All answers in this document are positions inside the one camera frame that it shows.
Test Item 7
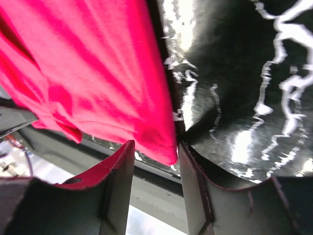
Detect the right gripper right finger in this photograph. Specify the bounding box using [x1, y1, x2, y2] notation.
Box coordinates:
[179, 142, 313, 235]

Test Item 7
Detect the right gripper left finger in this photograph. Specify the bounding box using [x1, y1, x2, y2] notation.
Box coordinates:
[0, 140, 135, 235]

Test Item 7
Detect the red t shirt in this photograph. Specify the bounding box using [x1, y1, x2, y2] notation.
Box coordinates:
[0, 0, 178, 165]

